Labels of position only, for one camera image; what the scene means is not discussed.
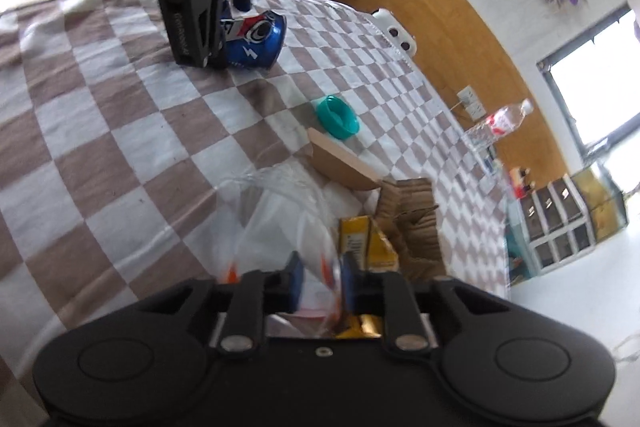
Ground crushed blue soda can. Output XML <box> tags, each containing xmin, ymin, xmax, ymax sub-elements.
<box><xmin>207</xmin><ymin>9</ymin><xmax>287</xmax><ymax>70</ymax></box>

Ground dark framed window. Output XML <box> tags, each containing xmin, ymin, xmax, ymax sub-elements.
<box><xmin>537</xmin><ymin>4</ymin><xmax>640</xmax><ymax>158</ymax></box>

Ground brown white checkered cloth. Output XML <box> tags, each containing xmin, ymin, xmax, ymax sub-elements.
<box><xmin>0</xmin><ymin>0</ymin><xmax>511</xmax><ymax>388</ymax></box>

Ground flat brown cardboard piece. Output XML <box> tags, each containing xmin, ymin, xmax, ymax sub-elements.
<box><xmin>306</xmin><ymin>127</ymin><xmax>383</xmax><ymax>191</ymax></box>

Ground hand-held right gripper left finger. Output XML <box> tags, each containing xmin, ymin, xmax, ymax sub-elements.
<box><xmin>127</xmin><ymin>252</ymin><xmax>305</xmax><ymax>357</ymax></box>

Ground dark drawer unit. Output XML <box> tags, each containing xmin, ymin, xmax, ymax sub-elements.
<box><xmin>520</xmin><ymin>174</ymin><xmax>596</xmax><ymax>275</ymax></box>

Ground teal cabinet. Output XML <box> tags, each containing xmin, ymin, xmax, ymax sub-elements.
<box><xmin>505</xmin><ymin>202</ymin><xmax>533</xmax><ymax>288</ymax></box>

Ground corrugated cardboard piece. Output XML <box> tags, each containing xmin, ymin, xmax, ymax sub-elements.
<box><xmin>375</xmin><ymin>177</ymin><xmax>447</xmax><ymax>280</ymax></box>

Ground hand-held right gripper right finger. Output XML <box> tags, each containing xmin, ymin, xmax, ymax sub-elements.
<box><xmin>340</xmin><ymin>254</ymin><xmax>511</xmax><ymax>355</ymax></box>

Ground glass fish tank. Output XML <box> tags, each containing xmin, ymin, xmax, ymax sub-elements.
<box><xmin>570</xmin><ymin>157</ymin><xmax>631</xmax><ymax>238</ymax></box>

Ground clear water bottle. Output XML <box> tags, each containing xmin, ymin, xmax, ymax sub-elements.
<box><xmin>462</xmin><ymin>99</ymin><xmax>535</xmax><ymax>150</ymax></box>

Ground clear plastic bag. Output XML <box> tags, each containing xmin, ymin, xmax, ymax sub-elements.
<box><xmin>215</xmin><ymin>172</ymin><xmax>346</xmax><ymax>338</ymax></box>

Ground teal plastic lid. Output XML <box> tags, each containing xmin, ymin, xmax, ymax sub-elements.
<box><xmin>315</xmin><ymin>95</ymin><xmax>361</xmax><ymax>140</ymax></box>

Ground yellow carton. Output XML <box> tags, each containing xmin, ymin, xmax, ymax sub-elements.
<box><xmin>332</xmin><ymin>214</ymin><xmax>402</xmax><ymax>339</ymax></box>

